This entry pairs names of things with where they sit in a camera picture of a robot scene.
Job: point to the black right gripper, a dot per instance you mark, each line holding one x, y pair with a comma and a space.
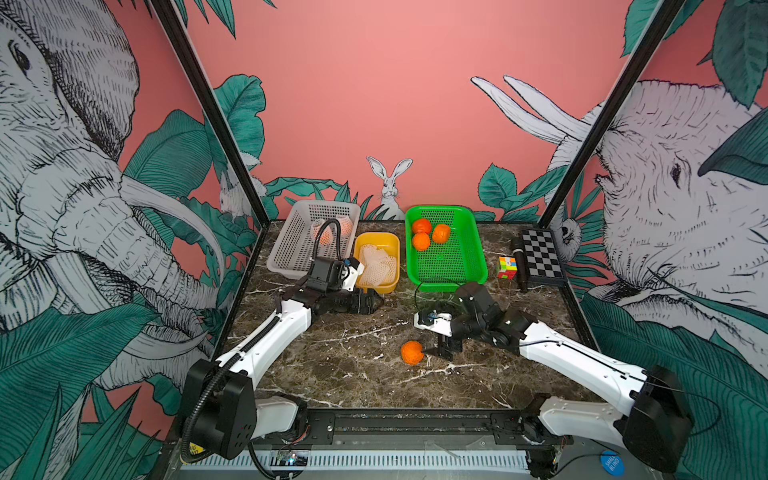
443, 344

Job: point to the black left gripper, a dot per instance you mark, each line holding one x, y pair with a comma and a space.
368, 307

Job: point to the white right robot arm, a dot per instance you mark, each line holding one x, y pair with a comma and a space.
646, 411

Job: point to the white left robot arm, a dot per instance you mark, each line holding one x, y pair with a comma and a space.
218, 412

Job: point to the yellow plastic tub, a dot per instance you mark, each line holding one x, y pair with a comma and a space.
387, 241

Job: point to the white plastic perforated basket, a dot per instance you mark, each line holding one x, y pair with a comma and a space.
291, 254

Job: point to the green plastic perforated basket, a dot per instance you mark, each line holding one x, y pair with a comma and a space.
443, 267

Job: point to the colourful rubiks cube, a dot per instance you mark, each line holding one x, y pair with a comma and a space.
506, 268

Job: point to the black cylindrical microphone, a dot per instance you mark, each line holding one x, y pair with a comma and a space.
519, 254

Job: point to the black white folding chessboard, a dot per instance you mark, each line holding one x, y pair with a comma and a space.
541, 257

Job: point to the blue round sticker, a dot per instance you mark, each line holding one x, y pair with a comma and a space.
612, 463

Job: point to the yellow round sticker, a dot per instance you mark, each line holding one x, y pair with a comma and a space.
195, 450

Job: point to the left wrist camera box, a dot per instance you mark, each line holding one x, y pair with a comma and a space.
333, 275

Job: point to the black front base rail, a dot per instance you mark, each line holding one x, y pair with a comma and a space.
420, 423

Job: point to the white slotted front rail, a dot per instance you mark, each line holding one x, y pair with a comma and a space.
413, 460

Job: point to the black frame post right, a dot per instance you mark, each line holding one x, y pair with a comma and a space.
659, 23

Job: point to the black frame post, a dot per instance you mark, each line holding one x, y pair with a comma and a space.
175, 31
659, 23

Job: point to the black frame post left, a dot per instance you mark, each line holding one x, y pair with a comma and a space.
175, 31

